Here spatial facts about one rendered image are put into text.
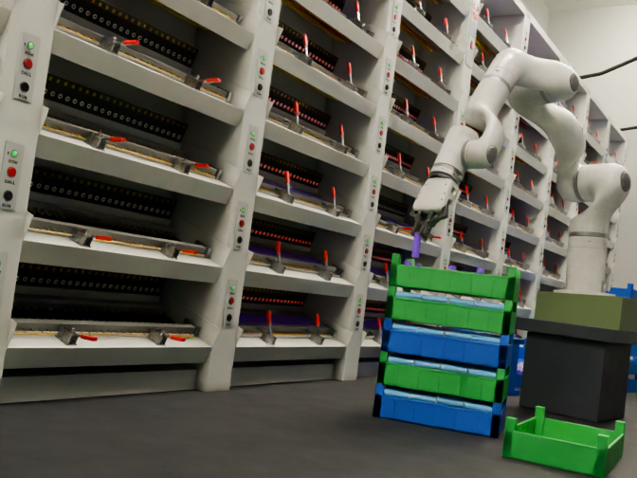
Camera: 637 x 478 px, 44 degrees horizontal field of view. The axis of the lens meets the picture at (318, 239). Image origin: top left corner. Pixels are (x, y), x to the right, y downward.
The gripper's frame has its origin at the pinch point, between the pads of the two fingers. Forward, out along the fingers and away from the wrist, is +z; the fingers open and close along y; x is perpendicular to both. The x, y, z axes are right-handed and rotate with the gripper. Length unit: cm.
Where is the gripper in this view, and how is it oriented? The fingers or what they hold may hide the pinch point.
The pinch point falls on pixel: (421, 230)
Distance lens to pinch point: 203.7
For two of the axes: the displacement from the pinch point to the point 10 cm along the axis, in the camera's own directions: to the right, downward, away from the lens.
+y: -6.7, -0.4, 7.4
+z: -4.2, 8.4, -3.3
